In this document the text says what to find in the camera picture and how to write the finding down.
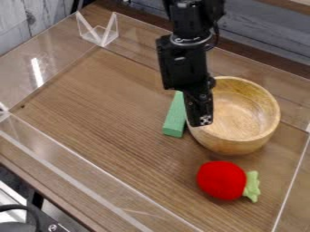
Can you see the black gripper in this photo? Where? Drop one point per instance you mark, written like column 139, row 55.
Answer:
column 184, row 68

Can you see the red plush strawberry toy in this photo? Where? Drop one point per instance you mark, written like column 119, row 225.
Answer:
column 225, row 181

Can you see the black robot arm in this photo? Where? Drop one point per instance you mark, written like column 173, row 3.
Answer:
column 194, row 18

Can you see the green rectangular block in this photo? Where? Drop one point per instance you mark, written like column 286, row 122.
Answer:
column 175, row 118

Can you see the wooden bowl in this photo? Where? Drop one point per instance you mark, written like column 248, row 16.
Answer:
column 246, row 118

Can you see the clear acrylic corner bracket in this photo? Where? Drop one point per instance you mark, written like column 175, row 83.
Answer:
column 98, row 35

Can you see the clear acrylic tray wall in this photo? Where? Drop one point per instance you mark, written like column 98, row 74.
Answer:
column 97, row 198

